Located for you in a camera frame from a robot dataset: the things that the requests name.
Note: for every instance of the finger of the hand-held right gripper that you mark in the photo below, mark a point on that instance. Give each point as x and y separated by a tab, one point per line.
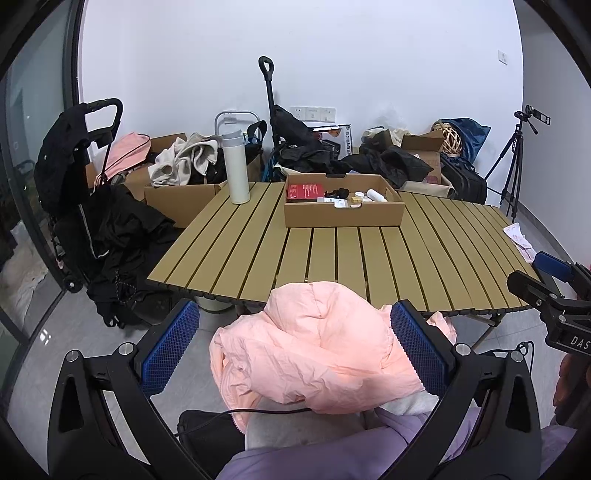
531	286
551	266

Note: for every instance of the dark blue jacket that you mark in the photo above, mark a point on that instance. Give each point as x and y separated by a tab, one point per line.
474	134

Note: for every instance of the cardboard box with label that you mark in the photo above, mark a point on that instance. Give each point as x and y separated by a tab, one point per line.
427	159

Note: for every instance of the shallow cardboard tray box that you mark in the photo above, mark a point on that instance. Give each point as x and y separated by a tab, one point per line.
341	215

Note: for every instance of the white paper sheet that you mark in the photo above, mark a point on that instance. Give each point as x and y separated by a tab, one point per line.
519	237

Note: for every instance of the small black object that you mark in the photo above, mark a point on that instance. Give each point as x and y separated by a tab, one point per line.
338	192

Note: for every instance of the black stroller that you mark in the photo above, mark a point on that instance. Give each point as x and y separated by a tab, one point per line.
111	115

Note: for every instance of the cream fluffy cloth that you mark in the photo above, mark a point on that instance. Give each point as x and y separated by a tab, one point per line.
383	136

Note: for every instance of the white tube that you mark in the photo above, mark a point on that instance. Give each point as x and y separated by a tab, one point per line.
376	195

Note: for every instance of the beige hoodie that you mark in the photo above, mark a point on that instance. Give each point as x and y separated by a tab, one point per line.
184	161

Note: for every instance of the white sack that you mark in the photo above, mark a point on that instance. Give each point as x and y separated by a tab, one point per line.
18	272

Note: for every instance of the pink puffer jacket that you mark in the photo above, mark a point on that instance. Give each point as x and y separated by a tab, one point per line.
314	350

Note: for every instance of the lilac puffer jacket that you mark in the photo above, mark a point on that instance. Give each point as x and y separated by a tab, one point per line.
300	459

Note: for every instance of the white round container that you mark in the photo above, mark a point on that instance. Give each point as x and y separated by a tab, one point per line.
212	305

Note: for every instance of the black jacket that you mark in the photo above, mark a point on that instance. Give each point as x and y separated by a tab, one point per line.
291	129

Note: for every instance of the black garment pile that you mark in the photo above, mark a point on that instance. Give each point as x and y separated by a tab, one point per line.
124	240

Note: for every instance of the grey cloth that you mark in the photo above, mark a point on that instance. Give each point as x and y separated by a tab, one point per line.
277	431

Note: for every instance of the cardboard box with hoodie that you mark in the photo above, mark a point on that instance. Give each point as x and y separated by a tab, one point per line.
184	206

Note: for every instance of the person's right hand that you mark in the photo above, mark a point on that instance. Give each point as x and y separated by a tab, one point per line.
575	387

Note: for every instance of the white wall switch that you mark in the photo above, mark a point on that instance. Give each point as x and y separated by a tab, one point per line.
502	56

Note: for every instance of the black clothes in box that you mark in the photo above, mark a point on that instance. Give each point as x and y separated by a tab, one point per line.
210	173

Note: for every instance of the black pouch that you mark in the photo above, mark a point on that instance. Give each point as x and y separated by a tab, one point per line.
207	436

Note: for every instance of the white thermos bottle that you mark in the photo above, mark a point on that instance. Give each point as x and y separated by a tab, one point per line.
236	170

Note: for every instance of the wicker basket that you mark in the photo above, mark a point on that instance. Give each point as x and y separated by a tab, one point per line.
448	138

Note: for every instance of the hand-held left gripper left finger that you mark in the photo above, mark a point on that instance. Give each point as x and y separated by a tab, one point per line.
168	350

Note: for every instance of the black tripod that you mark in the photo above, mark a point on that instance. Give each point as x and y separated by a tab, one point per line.
511	161

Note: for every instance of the pink cap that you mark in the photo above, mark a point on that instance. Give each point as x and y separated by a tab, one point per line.
131	152

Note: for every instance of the black coat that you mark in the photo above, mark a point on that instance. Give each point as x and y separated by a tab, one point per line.
388	164

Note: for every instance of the red box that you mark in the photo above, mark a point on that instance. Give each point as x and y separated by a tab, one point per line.
304	191

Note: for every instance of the white printed appliance box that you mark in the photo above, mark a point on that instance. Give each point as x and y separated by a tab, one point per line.
336	134

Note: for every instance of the white wall socket row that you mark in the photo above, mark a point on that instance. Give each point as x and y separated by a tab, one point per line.
314	112

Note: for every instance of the cardboard box with backpack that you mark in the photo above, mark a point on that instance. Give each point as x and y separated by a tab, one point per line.
167	141

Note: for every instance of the black bag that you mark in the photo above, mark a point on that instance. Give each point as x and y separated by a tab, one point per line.
464	182

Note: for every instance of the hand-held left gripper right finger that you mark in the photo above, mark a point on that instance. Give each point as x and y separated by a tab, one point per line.
418	346

